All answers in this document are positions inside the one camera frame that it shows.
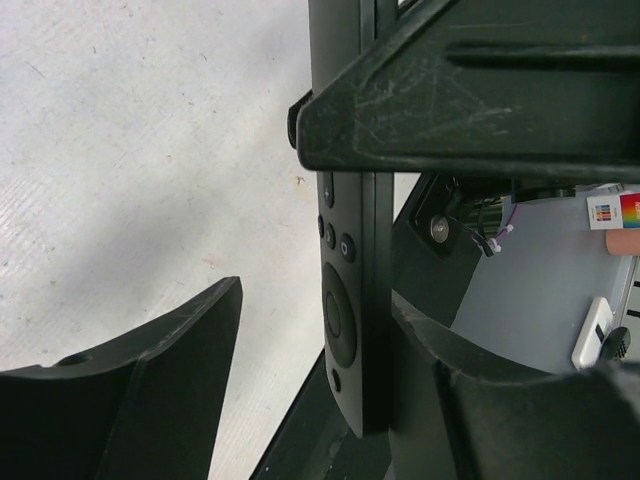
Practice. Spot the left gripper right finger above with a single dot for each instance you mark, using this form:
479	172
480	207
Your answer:
462	412

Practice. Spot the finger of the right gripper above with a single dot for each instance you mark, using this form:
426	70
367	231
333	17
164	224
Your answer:
546	89

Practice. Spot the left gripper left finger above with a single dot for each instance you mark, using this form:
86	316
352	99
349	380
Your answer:
144	405

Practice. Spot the black remote control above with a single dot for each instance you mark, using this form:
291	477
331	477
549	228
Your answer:
356	217

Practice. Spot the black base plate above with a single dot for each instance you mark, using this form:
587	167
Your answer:
314	441

